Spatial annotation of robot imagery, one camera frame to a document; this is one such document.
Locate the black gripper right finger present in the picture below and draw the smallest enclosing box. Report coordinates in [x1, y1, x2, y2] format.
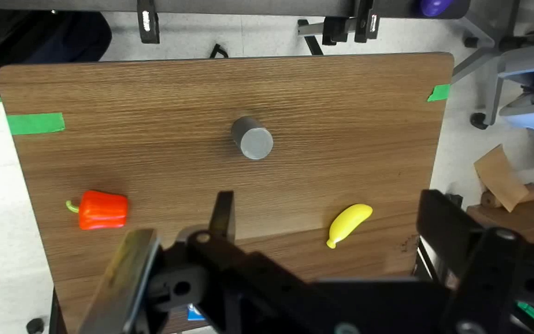
[416, 189, 484, 290]

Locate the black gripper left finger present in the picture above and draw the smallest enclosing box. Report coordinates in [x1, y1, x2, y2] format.
[210, 191, 236, 241]

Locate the yellow toy banana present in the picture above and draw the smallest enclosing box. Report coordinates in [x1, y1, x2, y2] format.
[327, 202, 373, 249]

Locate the grey cylinder block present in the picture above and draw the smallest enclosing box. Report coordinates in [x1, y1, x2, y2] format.
[230, 117, 275, 161]

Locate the brown cardboard piece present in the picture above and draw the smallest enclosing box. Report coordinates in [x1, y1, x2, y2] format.
[475, 145, 529, 212]

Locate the red toy bell pepper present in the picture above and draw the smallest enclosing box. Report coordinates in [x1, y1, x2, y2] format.
[65, 189, 130, 230]

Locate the wooden table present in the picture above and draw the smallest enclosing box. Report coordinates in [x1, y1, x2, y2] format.
[0, 54, 453, 332]

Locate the small green tape piece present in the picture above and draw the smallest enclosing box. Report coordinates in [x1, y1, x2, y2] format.
[429, 84, 451, 102]

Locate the office chair base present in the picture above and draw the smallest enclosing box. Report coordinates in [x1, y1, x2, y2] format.
[453, 0, 534, 130]

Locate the green tape strip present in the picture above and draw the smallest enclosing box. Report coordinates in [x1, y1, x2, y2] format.
[8, 113, 65, 136]

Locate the purple round object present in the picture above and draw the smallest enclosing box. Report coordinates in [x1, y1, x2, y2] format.
[419, 0, 455, 17]

